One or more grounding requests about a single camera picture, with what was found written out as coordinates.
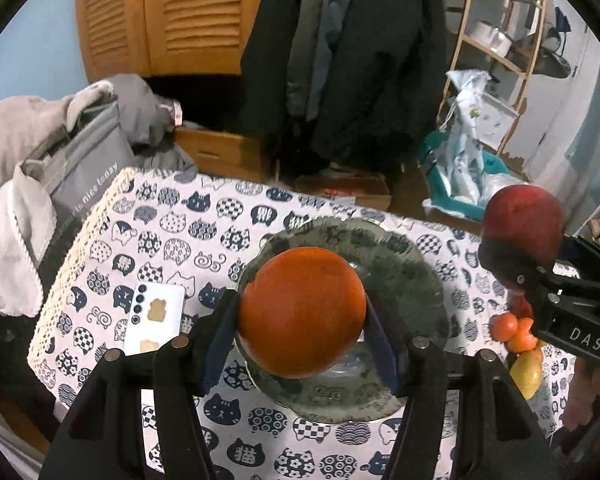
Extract wooden shelf rack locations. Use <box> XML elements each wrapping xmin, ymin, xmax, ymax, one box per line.
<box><xmin>443</xmin><ymin>0</ymin><xmax>546</xmax><ymax>155</ymax></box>

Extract large orange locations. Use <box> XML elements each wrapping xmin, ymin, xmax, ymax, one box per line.
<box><xmin>238</xmin><ymin>247</ymin><xmax>366</xmax><ymax>379</ymax></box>

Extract cat pattern tablecloth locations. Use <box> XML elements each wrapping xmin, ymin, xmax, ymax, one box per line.
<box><xmin>26</xmin><ymin>166</ymin><xmax>578</xmax><ymax>480</ymax></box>

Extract white printed plastic bag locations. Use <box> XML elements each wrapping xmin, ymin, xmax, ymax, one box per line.
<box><xmin>440</xmin><ymin>68</ymin><xmax>491</xmax><ymax>205</ymax></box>

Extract medium orange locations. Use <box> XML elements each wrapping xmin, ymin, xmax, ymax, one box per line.
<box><xmin>506</xmin><ymin>318</ymin><xmax>538</xmax><ymax>354</ymax></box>

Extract brown cardboard box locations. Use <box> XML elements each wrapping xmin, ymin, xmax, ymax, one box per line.
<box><xmin>294</xmin><ymin>174</ymin><xmax>391</xmax><ymax>211</ymax></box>

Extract green glass plate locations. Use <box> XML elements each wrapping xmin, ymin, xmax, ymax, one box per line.
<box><xmin>237</xmin><ymin>217</ymin><xmax>450</xmax><ymax>424</ymax></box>

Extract red apple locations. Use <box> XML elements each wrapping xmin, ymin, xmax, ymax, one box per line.
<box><xmin>508</xmin><ymin>295</ymin><xmax>534</xmax><ymax>318</ymax></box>
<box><xmin>481</xmin><ymin>183</ymin><xmax>566</xmax><ymax>295</ymax></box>

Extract dark hanging coats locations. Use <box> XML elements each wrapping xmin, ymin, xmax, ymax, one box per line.
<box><xmin>239</xmin><ymin>0</ymin><xmax>445</xmax><ymax>178</ymax></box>

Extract yellow green mango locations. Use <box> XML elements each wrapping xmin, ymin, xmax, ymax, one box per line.
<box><xmin>509</xmin><ymin>349</ymin><xmax>543</xmax><ymax>401</ymax></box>

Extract white sticker card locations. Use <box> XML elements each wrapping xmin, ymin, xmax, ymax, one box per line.
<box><xmin>123</xmin><ymin>282</ymin><xmax>185</xmax><ymax>356</ymax></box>

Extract teal storage box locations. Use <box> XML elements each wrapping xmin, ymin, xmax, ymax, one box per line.
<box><xmin>416</xmin><ymin>131</ymin><xmax>520</xmax><ymax>222</ymax></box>

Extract white pot on shelf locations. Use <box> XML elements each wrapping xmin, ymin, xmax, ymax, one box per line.
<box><xmin>468</xmin><ymin>20</ymin><xmax>513</xmax><ymax>58</ymax></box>

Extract grey bag with clothes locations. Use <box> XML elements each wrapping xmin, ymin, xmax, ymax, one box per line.
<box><xmin>0</xmin><ymin>74</ymin><xmax>195</xmax><ymax>318</ymax></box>

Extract wooden louvered wardrobe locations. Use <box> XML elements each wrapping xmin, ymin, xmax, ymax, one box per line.
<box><xmin>76</xmin><ymin>0</ymin><xmax>260</xmax><ymax>81</ymax></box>

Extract person right hand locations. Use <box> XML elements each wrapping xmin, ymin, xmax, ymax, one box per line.
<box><xmin>562</xmin><ymin>358</ymin><xmax>600</xmax><ymax>431</ymax></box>

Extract small tangerine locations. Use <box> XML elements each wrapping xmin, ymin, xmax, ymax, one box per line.
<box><xmin>490</xmin><ymin>312</ymin><xmax>518</xmax><ymax>342</ymax></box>

